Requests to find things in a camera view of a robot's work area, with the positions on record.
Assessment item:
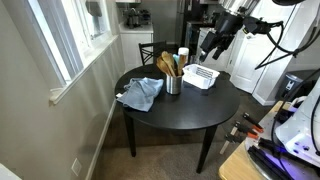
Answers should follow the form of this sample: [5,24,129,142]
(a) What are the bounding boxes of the wooden workbench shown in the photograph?
[218,99,320,180]

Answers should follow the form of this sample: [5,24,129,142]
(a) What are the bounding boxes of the dark wooden spoon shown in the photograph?
[156,55,173,78]

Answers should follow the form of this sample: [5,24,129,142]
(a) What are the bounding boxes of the wooden spatula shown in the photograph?
[177,54,187,77]

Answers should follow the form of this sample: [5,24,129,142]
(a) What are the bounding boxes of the white wipes canister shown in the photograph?
[177,46,190,76]

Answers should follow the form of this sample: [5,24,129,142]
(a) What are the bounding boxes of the teal silicone spatula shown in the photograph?
[172,53,180,69]

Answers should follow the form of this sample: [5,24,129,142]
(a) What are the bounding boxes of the black orange bar clamp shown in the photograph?
[232,121,260,140]
[242,112,265,134]
[218,132,247,155]

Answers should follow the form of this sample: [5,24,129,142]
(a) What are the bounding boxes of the light wooden spoon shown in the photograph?
[161,50,178,78]

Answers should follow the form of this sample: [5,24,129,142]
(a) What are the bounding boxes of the white wall outlet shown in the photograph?
[70,157,83,177]

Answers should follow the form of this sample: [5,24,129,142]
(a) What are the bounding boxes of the black trash bin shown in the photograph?
[277,72,305,102]

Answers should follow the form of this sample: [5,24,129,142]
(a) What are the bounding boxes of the black kitchen stove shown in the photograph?
[183,20,215,57]

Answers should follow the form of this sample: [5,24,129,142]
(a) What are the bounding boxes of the black coffee maker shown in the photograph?
[122,6,141,30]

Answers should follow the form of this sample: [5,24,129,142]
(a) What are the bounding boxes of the steel utensil holder cup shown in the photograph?
[165,74,184,96]

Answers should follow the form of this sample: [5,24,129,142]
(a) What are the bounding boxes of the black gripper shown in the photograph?
[198,11,245,64]

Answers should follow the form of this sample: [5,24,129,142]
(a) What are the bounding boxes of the black dining chair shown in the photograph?
[137,40,168,67]

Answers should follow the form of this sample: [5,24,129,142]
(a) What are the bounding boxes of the white panel door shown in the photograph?
[229,0,298,95]

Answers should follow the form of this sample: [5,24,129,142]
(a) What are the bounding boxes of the round black table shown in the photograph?
[114,63,241,175]

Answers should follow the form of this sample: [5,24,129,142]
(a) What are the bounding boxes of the white plastic basket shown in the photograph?
[181,63,221,91]

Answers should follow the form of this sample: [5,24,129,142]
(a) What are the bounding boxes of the blue cloth towel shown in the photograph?
[116,76,165,113]

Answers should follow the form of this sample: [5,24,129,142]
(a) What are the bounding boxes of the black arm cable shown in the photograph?
[254,19,320,71]

